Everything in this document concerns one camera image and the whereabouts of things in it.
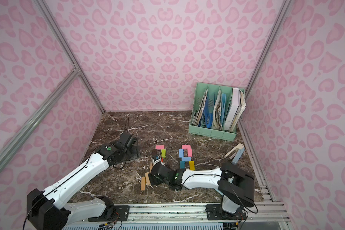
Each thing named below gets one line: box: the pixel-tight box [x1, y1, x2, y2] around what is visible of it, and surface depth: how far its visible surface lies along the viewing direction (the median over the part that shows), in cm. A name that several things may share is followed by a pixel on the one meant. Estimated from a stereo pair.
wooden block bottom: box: [140, 176, 146, 191], surface depth 84 cm
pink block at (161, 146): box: [155, 144, 165, 150], surface depth 100 cm
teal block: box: [179, 161, 185, 169], surface depth 90 cm
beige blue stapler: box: [224, 143, 245, 165], surface depth 94 cm
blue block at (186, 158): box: [181, 156, 192, 162], surface depth 94 cm
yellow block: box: [188, 160, 196, 171], surface depth 91 cm
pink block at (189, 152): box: [187, 148, 193, 158], surface depth 97 cm
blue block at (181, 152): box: [178, 148, 184, 157], surface depth 97 cm
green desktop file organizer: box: [188, 82, 245, 142], surface depth 99 cm
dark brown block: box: [152, 148, 158, 159], surface depth 97 cm
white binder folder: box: [224, 87, 242, 131], surface depth 95 cm
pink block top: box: [181, 144, 192, 150], surface depth 100 cm
